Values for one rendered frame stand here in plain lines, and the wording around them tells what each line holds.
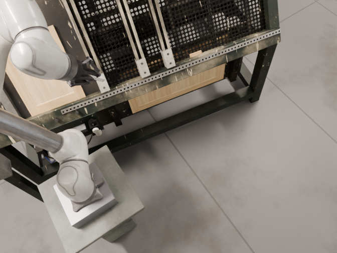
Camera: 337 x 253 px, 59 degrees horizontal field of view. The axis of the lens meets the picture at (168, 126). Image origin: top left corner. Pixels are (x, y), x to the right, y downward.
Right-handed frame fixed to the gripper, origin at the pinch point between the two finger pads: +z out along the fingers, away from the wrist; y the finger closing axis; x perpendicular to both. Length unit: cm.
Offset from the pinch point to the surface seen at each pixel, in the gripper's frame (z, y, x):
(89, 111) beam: 76, 41, -27
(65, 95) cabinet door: 67, 42, -43
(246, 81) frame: 188, -54, 24
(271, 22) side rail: 120, -89, 15
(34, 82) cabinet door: 54, 46, -58
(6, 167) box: 49, 96, -32
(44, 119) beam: 63, 62, -41
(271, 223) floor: 144, 18, 122
